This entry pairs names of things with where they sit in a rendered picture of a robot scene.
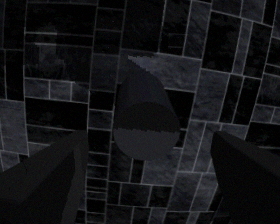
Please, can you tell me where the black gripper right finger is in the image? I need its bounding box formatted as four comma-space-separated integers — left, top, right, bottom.
211, 131, 280, 224

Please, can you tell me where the black cylinder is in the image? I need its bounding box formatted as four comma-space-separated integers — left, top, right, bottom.
113, 73, 180, 160

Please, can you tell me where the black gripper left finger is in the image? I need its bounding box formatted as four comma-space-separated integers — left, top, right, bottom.
0, 131, 89, 224

